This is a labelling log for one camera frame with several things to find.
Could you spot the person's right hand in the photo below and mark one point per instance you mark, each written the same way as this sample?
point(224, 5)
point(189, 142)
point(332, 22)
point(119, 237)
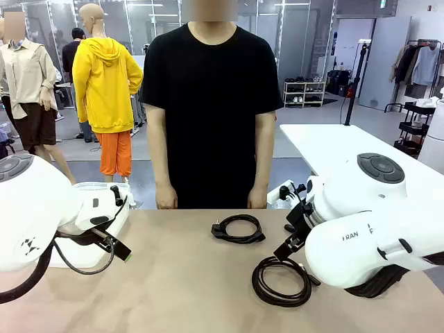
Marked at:
point(166, 197)

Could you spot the light blue hanging shirt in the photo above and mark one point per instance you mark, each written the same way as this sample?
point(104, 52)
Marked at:
point(426, 67)

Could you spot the mannequin wearing beige shirt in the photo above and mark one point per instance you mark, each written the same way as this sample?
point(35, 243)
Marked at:
point(45, 98)

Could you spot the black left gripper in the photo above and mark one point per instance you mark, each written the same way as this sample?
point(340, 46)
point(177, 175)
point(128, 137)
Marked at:
point(79, 237)

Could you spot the person's right forearm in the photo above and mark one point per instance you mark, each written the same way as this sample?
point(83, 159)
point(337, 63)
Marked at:
point(163, 163)

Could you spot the clear plastic storage container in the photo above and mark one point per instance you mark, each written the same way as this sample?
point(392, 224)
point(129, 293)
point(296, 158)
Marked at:
point(86, 258)

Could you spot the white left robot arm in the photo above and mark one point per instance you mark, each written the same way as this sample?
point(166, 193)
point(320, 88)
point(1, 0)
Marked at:
point(34, 208)

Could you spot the white cylindrical appliance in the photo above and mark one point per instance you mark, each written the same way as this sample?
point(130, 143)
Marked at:
point(435, 138)

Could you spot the white shoe rack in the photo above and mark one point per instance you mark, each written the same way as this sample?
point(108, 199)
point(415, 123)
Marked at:
point(304, 93)

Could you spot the dark hanging jacket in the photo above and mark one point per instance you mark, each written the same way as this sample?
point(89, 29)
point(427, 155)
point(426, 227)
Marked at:
point(407, 66)

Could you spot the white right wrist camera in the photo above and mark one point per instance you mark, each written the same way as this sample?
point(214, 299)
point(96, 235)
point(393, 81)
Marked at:
point(275, 196)

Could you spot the black utility cart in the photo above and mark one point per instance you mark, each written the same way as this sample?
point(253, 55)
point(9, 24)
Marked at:
point(414, 128)

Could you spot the black camera pole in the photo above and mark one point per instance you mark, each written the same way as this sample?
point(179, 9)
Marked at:
point(354, 90)

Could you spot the black bags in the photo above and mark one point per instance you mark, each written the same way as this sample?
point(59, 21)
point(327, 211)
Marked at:
point(336, 83)

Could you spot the background person in black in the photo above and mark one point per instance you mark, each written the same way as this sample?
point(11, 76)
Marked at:
point(71, 59)

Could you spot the mannequin wearing yellow hoodie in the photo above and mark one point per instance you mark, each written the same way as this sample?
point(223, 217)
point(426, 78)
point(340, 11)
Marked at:
point(92, 17)

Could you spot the person's left forearm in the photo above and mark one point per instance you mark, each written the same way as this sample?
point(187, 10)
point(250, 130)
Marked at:
point(262, 163)

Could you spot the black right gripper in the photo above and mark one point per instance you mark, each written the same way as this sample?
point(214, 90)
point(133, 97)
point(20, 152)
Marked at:
point(300, 222)

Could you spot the white side table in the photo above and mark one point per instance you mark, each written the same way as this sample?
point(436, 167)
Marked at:
point(329, 142)

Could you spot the person in black T-shirt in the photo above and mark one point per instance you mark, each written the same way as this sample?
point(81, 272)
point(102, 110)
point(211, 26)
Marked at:
point(211, 121)

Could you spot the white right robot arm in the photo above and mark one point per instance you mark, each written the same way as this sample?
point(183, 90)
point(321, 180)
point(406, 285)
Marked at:
point(364, 215)

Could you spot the brown shorts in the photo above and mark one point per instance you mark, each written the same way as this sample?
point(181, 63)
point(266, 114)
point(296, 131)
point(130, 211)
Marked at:
point(34, 125)

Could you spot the black garment rack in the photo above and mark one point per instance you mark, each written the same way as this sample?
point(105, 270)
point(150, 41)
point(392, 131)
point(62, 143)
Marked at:
point(416, 42)

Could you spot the orange shorts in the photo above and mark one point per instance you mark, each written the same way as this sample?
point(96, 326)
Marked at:
point(114, 152)

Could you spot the beige hanging coat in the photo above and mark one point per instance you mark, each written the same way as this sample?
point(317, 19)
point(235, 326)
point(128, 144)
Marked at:
point(398, 66)

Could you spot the person's left hand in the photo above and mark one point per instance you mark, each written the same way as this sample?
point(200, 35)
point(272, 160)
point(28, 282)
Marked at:
point(257, 198)

